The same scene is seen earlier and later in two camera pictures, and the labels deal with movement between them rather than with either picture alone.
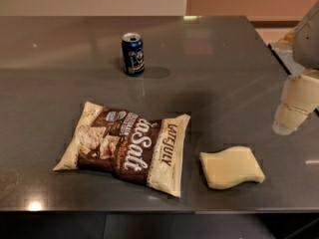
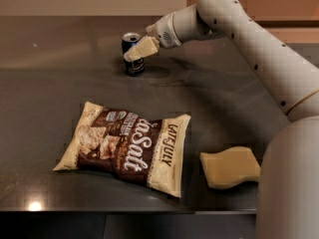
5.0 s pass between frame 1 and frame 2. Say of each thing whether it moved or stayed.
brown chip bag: stayed
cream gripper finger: moved
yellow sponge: stayed
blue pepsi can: stayed
